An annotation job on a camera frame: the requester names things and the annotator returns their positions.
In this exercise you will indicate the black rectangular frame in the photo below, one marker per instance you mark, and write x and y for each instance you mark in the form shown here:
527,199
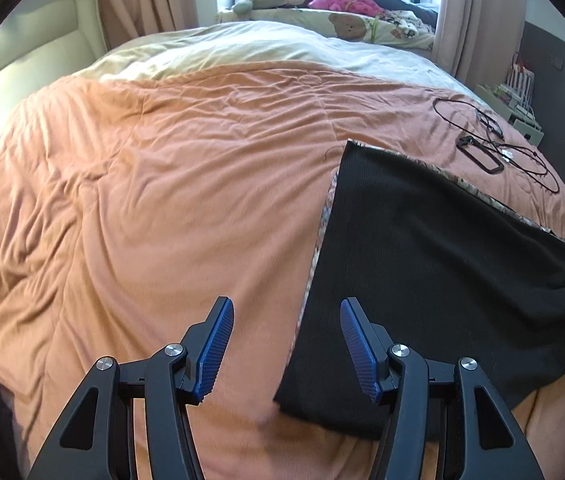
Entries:
477,152

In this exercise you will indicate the orange blanket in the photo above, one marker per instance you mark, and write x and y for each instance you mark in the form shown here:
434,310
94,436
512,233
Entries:
162,185

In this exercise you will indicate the white bedside rack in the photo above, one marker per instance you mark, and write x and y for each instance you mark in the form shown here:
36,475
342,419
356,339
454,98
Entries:
519,80

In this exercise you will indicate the bear print pillow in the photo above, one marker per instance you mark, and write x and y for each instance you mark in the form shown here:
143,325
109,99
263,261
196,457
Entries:
347,25

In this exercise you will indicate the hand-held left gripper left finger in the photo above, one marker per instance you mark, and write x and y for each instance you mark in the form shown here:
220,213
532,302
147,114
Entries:
215,355

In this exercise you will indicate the pink cloth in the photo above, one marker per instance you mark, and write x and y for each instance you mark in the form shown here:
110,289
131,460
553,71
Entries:
345,5

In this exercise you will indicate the pink curtain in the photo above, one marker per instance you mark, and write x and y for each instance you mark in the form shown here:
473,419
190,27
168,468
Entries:
477,10
152,0

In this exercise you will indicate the cream padded headboard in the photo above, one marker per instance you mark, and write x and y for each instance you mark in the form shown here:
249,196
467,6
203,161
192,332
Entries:
37,45

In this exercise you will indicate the cream blanket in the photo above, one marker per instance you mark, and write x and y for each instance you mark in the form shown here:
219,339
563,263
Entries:
262,45

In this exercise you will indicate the black knit pants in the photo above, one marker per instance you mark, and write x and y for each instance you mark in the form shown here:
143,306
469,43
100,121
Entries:
437,260

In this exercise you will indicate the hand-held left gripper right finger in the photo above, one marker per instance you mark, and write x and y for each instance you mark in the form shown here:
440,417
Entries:
360,350

